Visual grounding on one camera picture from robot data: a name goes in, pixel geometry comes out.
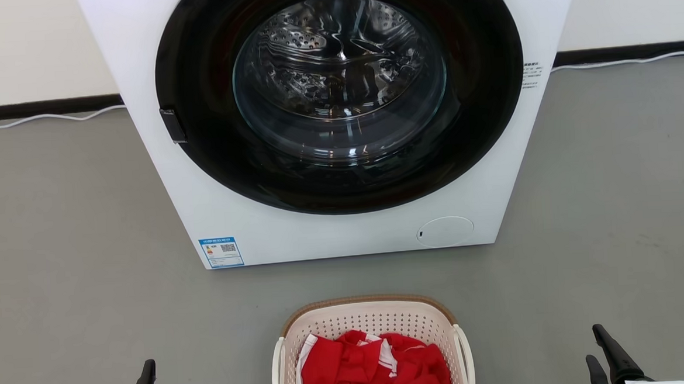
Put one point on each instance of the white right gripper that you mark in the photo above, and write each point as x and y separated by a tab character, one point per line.
659	383

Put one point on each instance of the blue energy label sticker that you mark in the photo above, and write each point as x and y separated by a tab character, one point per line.
221	252

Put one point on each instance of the black round washer door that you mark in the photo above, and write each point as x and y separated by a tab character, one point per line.
211	152

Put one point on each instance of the round white filter cover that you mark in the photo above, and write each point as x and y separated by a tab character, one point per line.
445	231

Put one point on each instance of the red and white clothing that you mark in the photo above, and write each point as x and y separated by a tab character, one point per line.
374	366

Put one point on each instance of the cream perforated laundry basket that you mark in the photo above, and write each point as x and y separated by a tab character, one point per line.
372	319

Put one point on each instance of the white front-load washing machine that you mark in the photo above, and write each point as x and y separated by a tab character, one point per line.
332	233

